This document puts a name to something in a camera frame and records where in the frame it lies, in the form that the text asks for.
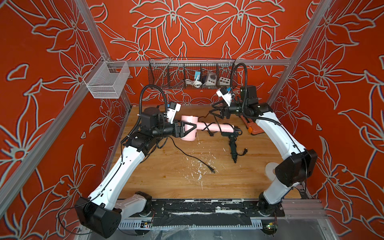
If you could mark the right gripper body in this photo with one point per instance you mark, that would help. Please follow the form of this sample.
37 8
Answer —
234 110

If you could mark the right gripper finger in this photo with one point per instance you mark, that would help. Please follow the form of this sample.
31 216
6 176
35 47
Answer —
217 113
219 104

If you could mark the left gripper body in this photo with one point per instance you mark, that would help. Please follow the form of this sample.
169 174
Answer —
175 133

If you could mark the pink hair dryer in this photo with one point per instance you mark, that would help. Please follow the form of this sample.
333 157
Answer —
212 127

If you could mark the dark green hair dryer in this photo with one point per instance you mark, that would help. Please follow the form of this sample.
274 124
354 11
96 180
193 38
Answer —
232 143

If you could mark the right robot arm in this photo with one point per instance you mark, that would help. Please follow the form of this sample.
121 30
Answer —
298 162

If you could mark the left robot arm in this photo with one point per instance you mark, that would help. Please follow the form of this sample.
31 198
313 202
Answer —
101 212

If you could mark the white socket cube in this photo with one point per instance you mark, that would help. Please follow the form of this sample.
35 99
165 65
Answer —
225 82

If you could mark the white power adapter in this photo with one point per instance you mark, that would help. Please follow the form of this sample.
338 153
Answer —
210 79

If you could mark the orange tool case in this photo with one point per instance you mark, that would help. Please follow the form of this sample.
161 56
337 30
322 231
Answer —
251 126

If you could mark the blue small box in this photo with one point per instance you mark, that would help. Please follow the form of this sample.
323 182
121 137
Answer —
197 75

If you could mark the white tape roll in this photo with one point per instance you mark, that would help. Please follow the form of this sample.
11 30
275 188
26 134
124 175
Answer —
270 170

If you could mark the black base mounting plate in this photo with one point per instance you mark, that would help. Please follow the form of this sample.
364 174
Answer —
202 214

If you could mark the clear plastic bin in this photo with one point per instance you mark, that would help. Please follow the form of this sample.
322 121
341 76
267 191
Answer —
103 83

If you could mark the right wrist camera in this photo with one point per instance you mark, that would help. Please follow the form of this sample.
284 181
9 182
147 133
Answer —
226 94

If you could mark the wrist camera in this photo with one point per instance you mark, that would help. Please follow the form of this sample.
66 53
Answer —
226 94
173 108

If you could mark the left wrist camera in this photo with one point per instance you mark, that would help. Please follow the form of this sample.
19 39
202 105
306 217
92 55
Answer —
173 108

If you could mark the black wire wall basket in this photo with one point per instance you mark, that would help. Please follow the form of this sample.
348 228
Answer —
177 73

